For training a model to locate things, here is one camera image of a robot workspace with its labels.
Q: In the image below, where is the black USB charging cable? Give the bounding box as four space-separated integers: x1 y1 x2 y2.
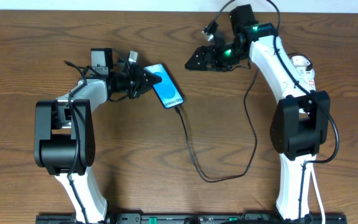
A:
173 52 313 184

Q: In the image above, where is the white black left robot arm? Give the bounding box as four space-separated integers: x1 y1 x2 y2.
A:
34 48 162 223

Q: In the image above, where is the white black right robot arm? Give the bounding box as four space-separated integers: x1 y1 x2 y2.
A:
185 4 333 223

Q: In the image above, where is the white power strip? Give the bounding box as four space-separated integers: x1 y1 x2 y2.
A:
289 53 316 91

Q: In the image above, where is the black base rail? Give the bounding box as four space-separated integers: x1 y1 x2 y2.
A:
35 211 347 224

